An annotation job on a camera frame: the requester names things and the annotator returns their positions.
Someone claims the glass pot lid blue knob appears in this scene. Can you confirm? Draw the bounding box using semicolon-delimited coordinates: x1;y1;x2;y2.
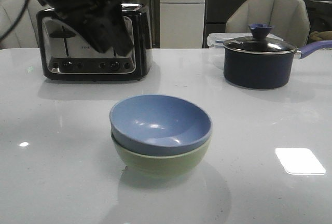
223;23;296;54

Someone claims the beige chair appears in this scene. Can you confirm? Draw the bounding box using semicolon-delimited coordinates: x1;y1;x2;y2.
1;0;50;49
225;0;310;47

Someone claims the beige chair on left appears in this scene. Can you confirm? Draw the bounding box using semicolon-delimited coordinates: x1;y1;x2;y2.
1;0;50;49

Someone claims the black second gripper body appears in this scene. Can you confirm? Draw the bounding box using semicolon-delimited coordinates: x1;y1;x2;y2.
38;0;128;27

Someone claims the black and chrome toaster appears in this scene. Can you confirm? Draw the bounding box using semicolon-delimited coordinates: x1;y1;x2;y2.
37;3;153;81

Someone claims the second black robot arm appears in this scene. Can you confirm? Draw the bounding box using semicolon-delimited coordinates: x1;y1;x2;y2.
38;0;133;56

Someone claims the blue bowl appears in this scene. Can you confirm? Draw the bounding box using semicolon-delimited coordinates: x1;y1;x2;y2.
109;94;212;157

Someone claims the beige chair on right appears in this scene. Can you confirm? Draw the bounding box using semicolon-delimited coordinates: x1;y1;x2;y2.
225;0;310;47

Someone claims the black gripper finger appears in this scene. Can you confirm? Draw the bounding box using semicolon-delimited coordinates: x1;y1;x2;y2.
107;4;133;56
77;19;113;53

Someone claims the white cabinet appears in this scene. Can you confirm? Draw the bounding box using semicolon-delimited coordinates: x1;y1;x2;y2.
160;0;205;49

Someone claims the green bowl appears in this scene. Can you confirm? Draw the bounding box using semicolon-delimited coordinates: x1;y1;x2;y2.
111;129;212;177

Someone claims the black cable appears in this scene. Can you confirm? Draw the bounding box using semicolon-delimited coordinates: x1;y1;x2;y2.
0;0;36;40

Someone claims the clear plastic food container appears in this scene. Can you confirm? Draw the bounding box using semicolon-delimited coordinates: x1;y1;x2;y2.
206;33;284;51

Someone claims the dark grey counter unit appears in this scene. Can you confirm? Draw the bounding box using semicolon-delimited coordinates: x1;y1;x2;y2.
203;0;330;47

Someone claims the dark blue saucepan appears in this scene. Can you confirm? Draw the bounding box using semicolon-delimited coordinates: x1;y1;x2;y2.
224;40;331;89

